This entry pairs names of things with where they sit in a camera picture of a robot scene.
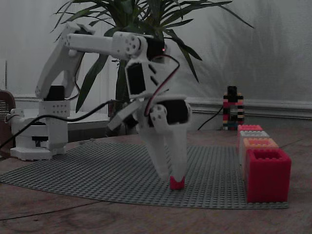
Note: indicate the grey studded baseplate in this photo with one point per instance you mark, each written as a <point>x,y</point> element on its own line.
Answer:
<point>97,165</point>

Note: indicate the orange brick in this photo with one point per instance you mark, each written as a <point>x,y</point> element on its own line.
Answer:
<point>258,143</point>

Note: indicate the red hollow Lego block tower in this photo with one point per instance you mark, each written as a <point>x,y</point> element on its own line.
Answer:
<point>268,180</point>

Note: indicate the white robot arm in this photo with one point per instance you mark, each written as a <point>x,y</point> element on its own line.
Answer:
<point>92,44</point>

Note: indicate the grey brick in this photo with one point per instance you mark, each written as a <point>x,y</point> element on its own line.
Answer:
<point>253,134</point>

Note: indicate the multicoloured brick tower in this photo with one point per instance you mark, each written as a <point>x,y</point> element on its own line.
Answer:
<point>232,107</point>

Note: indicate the large pink brick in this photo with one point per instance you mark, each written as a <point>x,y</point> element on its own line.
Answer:
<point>248,127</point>

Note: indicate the large leafy houseplant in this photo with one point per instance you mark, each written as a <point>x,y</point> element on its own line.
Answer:
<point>151,14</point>

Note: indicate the small red brick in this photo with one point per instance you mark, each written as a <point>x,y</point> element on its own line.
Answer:
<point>176,185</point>

